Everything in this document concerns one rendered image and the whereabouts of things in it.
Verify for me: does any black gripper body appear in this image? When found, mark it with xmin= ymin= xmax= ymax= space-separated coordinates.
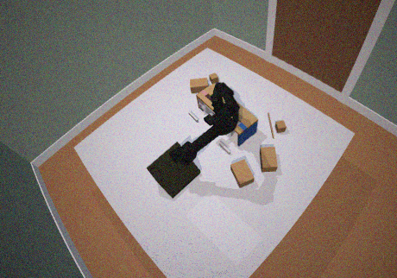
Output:
xmin=204 ymin=103 xmax=226 ymax=126

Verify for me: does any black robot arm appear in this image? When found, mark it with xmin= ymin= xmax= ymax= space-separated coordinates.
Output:
xmin=170 ymin=82 xmax=240 ymax=166

